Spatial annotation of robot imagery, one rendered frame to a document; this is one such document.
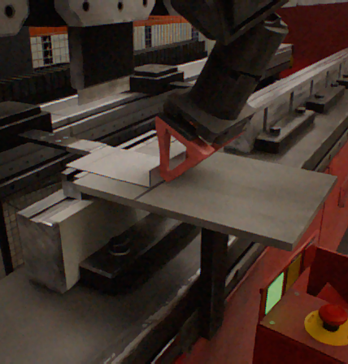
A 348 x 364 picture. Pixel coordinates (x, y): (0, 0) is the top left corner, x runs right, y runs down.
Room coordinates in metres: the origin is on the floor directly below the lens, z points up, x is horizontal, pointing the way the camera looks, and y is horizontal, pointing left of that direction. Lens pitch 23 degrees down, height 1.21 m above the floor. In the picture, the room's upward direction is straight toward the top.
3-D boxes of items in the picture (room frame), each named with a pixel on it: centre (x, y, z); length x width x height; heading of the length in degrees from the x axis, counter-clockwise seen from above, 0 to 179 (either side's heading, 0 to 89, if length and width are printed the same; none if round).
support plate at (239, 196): (0.49, -0.04, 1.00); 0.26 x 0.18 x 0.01; 59
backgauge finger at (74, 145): (0.65, 0.22, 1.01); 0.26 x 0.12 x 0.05; 59
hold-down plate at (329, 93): (1.40, -0.48, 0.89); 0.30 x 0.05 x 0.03; 149
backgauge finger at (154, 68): (1.02, -0.01, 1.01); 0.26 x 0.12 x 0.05; 59
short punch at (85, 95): (0.57, 0.09, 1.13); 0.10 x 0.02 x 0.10; 149
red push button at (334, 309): (0.48, -0.22, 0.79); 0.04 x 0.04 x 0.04
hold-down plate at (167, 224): (0.57, 0.02, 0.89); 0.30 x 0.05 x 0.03; 149
